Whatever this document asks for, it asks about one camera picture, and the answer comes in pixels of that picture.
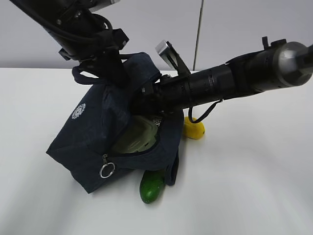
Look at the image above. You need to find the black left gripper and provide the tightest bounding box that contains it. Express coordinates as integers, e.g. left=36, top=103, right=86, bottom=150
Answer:
left=58, top=28, right=129, bottom=88

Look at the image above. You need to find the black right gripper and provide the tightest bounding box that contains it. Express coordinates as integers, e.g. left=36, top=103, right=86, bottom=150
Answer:
left=133, top=74, right=186, bottom=116

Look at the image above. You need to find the glass container with green lid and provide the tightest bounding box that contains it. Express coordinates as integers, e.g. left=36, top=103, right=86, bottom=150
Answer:
left=112, top=116, right=158, bottom=154

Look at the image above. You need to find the yellow lemon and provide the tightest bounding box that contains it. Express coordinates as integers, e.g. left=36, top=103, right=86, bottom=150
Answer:
left=182, top=117, right=205, bottom=140

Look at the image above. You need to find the green cucumber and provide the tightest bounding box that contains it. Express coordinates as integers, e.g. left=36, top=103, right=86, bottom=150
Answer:
left=139, top=170, right=165, bottom=204

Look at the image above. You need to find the dark blue insulated lunch bag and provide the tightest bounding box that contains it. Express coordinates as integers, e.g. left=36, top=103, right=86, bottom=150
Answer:
left=46, top=52, right=184, bottom=193

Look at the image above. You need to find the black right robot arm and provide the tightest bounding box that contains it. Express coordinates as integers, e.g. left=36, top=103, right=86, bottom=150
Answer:
left=130, top=37, right=313, bottom=123

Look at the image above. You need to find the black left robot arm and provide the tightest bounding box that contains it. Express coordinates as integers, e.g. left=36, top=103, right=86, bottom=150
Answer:
left=12, top=0, right=130, bottom=88

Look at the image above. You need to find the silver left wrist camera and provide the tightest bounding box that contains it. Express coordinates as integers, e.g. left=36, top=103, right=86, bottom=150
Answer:
left=88, top=0, right=120, bottom=12

